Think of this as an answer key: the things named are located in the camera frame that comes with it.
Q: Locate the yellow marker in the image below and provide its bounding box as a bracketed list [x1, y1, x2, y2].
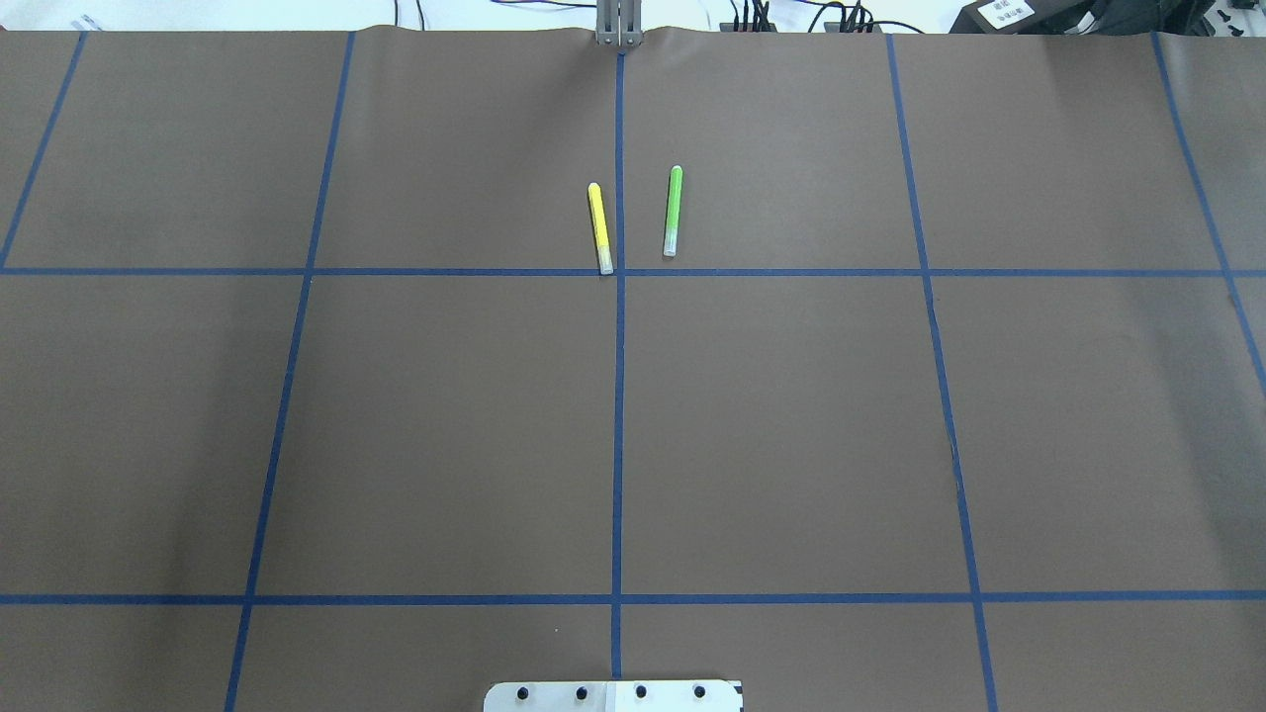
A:
[587, 182, 615, 276]

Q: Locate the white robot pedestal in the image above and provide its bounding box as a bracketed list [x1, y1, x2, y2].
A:
[484, 679, 744, 711]

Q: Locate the aluminium frame post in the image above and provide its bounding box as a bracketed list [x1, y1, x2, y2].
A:
[595, 0, 644, 49]

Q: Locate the brown paper mat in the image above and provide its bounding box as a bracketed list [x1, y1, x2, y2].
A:
[3, 27, 1263, 711]

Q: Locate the green marker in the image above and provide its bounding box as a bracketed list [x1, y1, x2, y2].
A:
[662, 165, 684, 258]

